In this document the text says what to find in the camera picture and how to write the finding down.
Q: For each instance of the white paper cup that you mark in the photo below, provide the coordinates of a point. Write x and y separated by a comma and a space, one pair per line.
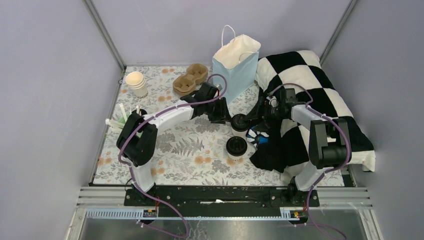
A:
241, 134
235, 158

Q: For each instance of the stack of white paper cups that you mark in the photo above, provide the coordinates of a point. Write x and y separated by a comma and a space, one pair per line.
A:
137, 83

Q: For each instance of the green cup holder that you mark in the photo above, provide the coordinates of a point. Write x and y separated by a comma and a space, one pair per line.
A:
122, 121

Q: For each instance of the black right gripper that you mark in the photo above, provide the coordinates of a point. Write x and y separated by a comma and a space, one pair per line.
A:
266, 121

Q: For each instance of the black cup lid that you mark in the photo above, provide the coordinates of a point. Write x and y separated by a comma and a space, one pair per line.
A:
239, 123
236, 145

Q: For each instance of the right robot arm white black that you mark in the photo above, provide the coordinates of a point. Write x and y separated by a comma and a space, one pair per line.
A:
329, 147

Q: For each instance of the floral table mat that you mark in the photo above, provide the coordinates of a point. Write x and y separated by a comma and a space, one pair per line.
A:
192, 152

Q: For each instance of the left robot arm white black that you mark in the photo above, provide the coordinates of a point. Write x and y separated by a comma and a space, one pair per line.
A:
137, 140

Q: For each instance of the light blue paper bag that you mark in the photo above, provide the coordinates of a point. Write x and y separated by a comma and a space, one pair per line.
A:
237, 61

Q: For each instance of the black white checkered blanket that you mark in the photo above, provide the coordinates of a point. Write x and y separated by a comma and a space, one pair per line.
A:
286, 150

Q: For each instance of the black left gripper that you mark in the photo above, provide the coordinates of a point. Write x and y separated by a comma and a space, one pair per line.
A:
223, 115

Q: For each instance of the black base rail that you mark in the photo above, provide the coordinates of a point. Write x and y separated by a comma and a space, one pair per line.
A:
221, 201

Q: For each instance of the brown cardboard cup carrier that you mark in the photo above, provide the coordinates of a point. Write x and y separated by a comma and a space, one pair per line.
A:
195, 75

